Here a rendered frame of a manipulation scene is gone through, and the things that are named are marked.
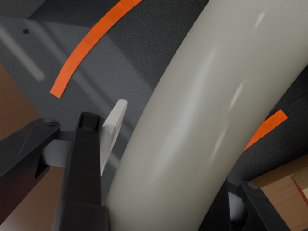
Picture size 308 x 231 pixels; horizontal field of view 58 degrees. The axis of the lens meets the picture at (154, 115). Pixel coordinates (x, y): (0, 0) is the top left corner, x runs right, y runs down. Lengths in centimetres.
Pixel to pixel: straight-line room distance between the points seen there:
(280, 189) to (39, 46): 106
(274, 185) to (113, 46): 80
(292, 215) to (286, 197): 8
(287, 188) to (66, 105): 91
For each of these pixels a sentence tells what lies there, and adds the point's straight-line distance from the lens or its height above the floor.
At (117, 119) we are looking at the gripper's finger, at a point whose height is 91.
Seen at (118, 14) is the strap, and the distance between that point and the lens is 107.
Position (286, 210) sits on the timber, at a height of 10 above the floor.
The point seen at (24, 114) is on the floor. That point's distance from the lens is 127.
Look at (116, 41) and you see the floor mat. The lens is 107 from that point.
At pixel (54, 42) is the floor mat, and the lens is 115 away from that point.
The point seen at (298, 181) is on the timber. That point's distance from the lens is 112.
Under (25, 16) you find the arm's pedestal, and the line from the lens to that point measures 117.
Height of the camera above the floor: 106
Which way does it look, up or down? 74 degrees down
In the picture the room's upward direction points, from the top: 162 degrees counter-clockwise
